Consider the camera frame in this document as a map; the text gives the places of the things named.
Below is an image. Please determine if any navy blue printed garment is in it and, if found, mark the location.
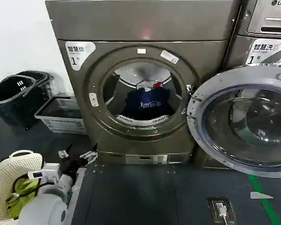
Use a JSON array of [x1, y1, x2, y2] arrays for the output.
[[121, 86, 177, 120]]

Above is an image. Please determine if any white floor sticker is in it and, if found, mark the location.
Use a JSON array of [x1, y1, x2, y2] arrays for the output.
[[250, 191, 274, 200]]

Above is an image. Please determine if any grey dryer with open drum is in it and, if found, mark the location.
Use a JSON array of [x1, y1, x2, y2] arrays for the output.
[[45, 0, 242, 165]]

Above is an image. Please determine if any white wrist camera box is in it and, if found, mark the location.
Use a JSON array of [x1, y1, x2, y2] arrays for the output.
[[27, 163, 61, 181]]

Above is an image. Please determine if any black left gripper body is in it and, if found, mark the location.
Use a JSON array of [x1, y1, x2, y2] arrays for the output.
[[60, 157, 88, 183]]

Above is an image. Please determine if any grey washer with number label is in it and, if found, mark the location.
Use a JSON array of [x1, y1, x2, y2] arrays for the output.
[[196, 35, 281, 170]]

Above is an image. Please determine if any green garment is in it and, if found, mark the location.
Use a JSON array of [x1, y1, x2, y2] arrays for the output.
[[5, 176, 42, 220]]

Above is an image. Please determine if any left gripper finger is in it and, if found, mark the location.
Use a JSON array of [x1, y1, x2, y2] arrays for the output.
[[79, 142, 99, 166], [58, 142, 74, 161]]

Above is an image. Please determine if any white plug with cable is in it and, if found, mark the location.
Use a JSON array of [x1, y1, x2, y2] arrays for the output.
[[216, 202, 228, 225]]

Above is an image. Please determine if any black plastic laundry basket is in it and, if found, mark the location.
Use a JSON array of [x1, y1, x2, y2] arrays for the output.
[[15, 70, 54, 99], [0, 75, 50, 130]]

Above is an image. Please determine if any grey slatted plastic crate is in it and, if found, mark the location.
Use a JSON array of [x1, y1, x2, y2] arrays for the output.
[[34, 95, 88, 135]]

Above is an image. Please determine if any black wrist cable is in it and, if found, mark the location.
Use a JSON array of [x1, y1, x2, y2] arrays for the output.
[[12, 175, 55, 195]]

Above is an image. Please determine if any metal floor socket box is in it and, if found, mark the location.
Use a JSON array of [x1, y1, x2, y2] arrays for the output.
[[207, 196, 237, 225]]

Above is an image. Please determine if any round glass dryer door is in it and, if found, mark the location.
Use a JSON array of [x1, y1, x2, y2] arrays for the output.
[[186, 66, 281, 179]]

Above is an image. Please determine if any red and white garment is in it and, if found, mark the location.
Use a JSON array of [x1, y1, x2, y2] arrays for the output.
[[135, 80, 165, 91]]

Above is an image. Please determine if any grey stacked machine with drawer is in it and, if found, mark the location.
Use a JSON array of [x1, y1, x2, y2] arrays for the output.
[[236, 0, 281, 38]]

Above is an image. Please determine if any cream perforated laundry basket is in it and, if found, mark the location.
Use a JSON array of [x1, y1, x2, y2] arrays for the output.
[[0, 150, 46, 221]]

